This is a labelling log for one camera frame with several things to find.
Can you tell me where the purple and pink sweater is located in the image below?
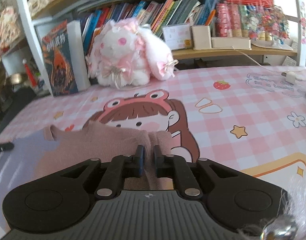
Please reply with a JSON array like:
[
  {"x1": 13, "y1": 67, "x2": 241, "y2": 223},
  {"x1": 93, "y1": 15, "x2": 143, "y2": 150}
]
[{"x1": 0, "y1": 122, "x2": 172, "y2": 230}]

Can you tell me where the metal bowl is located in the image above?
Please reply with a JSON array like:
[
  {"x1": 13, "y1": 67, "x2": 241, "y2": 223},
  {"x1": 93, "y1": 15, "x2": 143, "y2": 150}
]
[{"x1": 8, "y1": 73, "x2": 28, "y2": 85}]

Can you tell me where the red tassel ornament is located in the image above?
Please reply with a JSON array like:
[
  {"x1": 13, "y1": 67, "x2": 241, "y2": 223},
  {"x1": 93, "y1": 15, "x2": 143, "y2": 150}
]
[{"x1": 22, "y1": 59, "x2": 37, "y2": 88}]

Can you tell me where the white wooden bookshelf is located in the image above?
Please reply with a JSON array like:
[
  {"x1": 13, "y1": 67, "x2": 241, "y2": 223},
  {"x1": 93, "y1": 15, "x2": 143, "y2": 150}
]
[{"x1": 18, "y1": 0, "x2": 306, "y2": 94}]

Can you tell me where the Harry Potter book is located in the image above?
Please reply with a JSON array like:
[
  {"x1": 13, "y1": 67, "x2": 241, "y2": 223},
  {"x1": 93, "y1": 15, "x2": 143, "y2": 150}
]
[{"x1": 41, "y1": 20, "x2": 91, "y2": 96}]

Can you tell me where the white pink plush bunny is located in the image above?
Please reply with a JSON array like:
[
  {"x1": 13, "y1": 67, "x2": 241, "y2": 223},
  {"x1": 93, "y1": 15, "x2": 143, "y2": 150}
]
[{"x1": 86, "y1": 18, "x2": 178, "y2": 89}]

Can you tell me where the white charger plug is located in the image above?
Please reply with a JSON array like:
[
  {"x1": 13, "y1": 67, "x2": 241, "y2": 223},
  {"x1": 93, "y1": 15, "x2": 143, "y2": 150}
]
[{"x1": 281, "y1": 72, "x2": 296, "y2": 85}]

